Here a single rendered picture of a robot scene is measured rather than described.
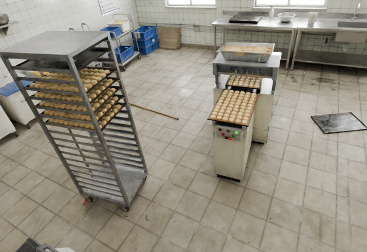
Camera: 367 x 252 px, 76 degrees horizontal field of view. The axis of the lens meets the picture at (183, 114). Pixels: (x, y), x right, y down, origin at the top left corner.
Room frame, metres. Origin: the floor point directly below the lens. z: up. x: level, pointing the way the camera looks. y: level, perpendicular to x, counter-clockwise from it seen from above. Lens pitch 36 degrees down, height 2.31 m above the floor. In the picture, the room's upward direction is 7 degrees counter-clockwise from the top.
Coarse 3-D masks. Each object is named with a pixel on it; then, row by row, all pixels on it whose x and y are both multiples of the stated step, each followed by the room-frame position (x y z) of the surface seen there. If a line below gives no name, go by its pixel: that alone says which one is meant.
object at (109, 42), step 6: (108, 36) 1.90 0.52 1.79; (108, 42) 1.90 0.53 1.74; (114, 54) 1.91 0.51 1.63; (114, 66) 1.90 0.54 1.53; (120, 78) 1.90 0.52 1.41; (120, 84) 1.90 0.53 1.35; (126, 96) 1.91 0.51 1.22; (126, 102) 1.90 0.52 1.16; (126, 108) 1.90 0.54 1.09; (132, 120) 1.90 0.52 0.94; (138, 138) 1.92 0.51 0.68; (144, 162) 1.90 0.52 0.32
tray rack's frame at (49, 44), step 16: (48, 32) 2.11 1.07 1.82; (64, 32) 2.04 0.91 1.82; (80, 32) 1.98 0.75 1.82; (96, 32) 1.92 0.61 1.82; (16, 48) 1.75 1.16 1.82; (32, 48) 1.70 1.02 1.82; (48, 48) 1.66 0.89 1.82; (64, 48) 1.61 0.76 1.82; (80, 48) 1.59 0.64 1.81; (16, 80) 1.71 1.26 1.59; (64, 160) 1.73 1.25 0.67; (112, 176) 1.91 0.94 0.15; (128, 176) 1.88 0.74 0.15; (144, 176) 1.85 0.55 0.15; (80, 192) 1.71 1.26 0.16; (96, 192) 1.69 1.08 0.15; (128, 192) 1.64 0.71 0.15
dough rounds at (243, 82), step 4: (232, 76) 2.62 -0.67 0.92; (228, 80) 2.56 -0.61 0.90; (232, 80) 2.51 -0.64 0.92; (236, 80) 2.50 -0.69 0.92; (240, 80) 2.49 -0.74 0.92; (244, 80) 2.51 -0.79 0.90; (248, 80) 2.46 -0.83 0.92; (252, 80) 2.45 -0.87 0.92; (256, 80) 2.44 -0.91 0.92; (260, 80) 2.45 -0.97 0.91; (228, 84) 2.44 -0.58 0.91; (232, 84) 2.45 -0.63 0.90; (236, 84) 2.41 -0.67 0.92; (240, 84) 2.39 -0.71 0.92; (244, 84) 2.38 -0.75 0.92; (248, 84) 2.41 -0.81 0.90; (252, 84) 2.37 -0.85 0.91; (256, 84) 2.35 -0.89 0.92; (260, 84) 2.37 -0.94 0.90
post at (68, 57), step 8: (64, 56) 1.49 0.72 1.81; (72, 64) 1.48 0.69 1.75; (72, 72) 1.48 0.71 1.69; (80, 80) 1.50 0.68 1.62; (80, 88) 1.48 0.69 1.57; (88, 104) 1.49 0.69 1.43; (88, 112) 1.48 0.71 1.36; (96, 120) 1.50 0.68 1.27; (96, 128) 1.48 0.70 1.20; (104, 144) 1.49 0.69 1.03; (104, 152) 1.49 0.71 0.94; (112, 160) 1.50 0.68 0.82; (112, 168) 1.48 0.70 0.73; (120, 184) 1.48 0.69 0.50
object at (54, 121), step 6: (114, 108) 1.83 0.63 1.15; (120, 108) 1.85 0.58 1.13; (108, 114) 1.74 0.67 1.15; (114, 114) 1.76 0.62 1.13; (54, 120) 1.75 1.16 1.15; (60, 120) 1.74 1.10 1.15; (66, 120) 1.73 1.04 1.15; (102, 120) 1.66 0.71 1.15; (108, 120) 1.68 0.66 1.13; (78, 126) 1.64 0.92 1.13; (84, 126) 1.63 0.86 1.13; (90, 126) 1.60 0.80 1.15; (102, 126) 1.60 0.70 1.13
